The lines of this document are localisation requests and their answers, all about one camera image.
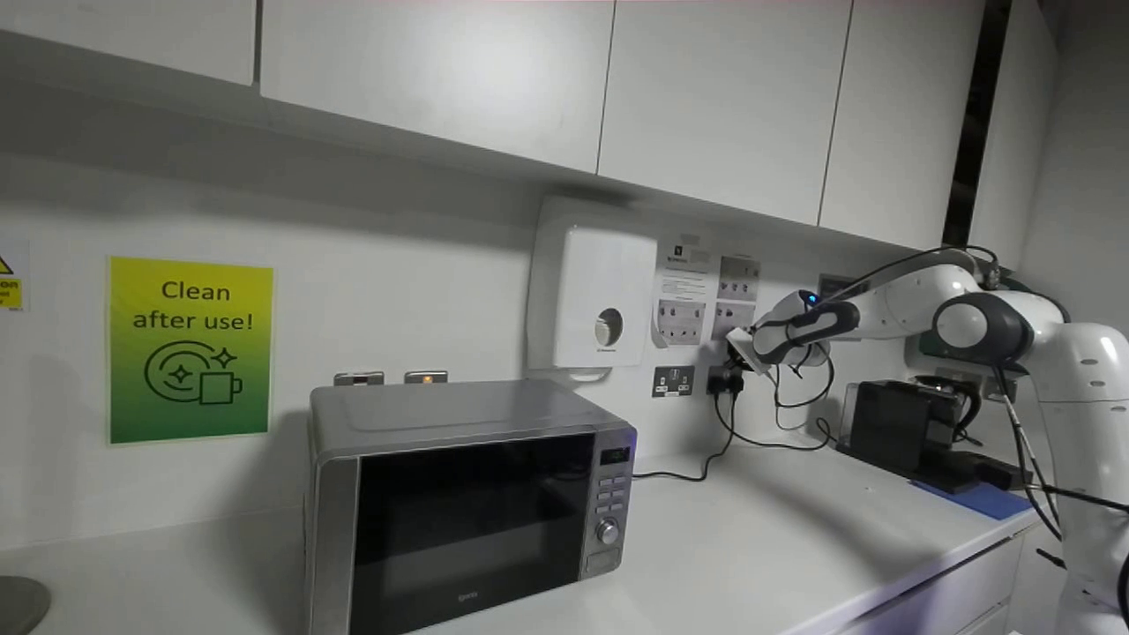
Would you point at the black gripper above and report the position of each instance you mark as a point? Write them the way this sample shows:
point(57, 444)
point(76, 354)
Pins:
point(762, 343)

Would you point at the silver double socket with plugs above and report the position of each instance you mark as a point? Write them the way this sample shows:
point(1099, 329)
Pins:
point(710, 377)

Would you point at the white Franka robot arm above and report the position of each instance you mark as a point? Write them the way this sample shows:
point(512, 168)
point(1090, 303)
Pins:
point(904, 301)

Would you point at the black mains plug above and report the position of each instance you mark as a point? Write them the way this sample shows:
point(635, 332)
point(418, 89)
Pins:
point(717, 390)

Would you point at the small grey instruction sheet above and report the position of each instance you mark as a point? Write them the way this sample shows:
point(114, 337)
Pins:
point(735, 288)

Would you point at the large white instruction sheet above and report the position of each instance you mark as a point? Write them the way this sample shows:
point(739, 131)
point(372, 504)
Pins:
point(682, 301)

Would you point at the white paper towel dispenser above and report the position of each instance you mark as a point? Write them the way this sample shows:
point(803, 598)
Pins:
point(602, 295)

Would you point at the black coffee machine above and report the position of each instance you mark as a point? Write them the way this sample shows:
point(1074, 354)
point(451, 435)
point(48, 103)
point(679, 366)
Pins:
point(903, 429)

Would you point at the blue mat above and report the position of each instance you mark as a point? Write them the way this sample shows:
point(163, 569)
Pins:
point(994, 501)

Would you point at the silver microwave oven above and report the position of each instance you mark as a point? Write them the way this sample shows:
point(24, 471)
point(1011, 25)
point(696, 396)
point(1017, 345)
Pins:
point(472, 516)

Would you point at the white base cabinet drawer front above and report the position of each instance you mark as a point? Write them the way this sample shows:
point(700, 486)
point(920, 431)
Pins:
point(940, 593)

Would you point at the small silver metal object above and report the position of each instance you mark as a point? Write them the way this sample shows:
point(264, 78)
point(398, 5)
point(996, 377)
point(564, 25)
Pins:
point(424, 376)
point(357, 377)

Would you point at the green clean after use poster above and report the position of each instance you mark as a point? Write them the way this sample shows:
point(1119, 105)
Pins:
point(194, 354)

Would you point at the yellow warning sticker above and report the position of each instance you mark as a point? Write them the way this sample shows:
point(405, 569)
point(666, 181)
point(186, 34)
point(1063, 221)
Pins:
point(8, 283)

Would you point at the grey round disc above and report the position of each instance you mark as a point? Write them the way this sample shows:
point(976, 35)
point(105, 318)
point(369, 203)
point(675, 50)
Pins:
point(24, 603)

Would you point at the empty silver double wall socket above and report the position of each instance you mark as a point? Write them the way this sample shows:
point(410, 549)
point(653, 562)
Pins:
point(672, 377)

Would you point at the white wall cabinet door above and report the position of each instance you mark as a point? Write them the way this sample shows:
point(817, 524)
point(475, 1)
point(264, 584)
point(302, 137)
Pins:
point(448, 71)
point(903, 116)
point(724, 101)
point(129, 34)

